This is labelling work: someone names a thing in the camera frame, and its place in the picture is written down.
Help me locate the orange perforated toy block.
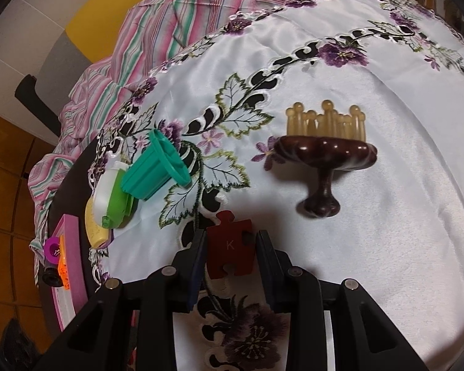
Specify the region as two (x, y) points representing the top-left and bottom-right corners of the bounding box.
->
(56, 236), (71, 290)

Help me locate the purple plastic toy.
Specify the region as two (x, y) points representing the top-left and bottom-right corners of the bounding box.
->
(43, 237), (64, 265)

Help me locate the yellow oval plastic case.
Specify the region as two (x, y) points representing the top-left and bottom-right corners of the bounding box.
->
(85, 197), (114, 249)

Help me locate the white embroidered floral tablecloth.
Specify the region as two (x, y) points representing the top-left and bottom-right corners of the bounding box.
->
(87, 0), (464, 371)

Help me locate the dark wooden scalp massager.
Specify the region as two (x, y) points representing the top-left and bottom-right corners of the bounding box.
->
(274, 100), (377, 217)

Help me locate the pink green striped blanket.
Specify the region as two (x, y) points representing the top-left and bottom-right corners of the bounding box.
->
(27, 0), (372, 256)

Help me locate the red puzzle piece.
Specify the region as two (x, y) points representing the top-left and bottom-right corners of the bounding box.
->
(205, 211), (256, 281)

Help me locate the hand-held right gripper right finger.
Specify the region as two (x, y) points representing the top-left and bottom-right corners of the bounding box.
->
(256, 230), (430, 371)

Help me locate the black padded bed post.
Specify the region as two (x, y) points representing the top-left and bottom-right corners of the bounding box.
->
(15, 74), (62, 138)

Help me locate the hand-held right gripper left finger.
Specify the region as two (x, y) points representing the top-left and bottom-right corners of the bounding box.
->
(35, 230), (208, 371)

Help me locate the pink shallow cardboard box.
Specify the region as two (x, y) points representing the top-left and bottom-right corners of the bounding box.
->
(48, 214), (90, 331)

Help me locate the teal plastic spool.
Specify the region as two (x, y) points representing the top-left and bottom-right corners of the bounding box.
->
(121, 128), (193, 202)

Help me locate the orange wooden wardrobe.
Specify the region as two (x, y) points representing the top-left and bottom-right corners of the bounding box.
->
(0, 106), (62, 356)

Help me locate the green white plastic gadget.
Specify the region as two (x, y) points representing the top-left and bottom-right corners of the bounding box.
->
(86, 160), (138, 229)

